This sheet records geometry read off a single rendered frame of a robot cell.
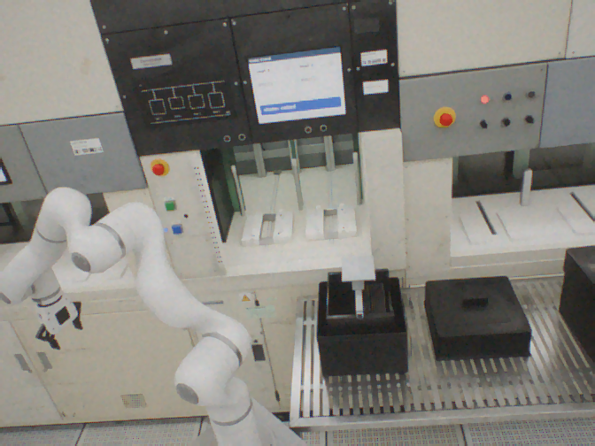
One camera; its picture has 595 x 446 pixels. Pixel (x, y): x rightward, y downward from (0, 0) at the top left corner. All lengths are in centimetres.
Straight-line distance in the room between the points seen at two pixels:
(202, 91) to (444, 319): 106
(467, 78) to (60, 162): 136
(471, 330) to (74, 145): 143
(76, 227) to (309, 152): 170
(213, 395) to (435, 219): 103
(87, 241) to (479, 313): 121
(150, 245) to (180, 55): 67
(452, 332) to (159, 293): 93
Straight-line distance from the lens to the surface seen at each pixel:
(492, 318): 183
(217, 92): 175
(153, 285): 128
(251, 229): 228
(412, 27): 170
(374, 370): 176
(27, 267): 157
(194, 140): 182
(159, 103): 180
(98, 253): 123
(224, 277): 209
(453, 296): 189
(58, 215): 135
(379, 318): 165
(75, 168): 199
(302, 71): 170
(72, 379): 270
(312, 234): 218
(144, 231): 130
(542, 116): 188
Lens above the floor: 207
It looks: 31 degrees down
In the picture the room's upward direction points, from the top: 9 degrees counter-clockwise
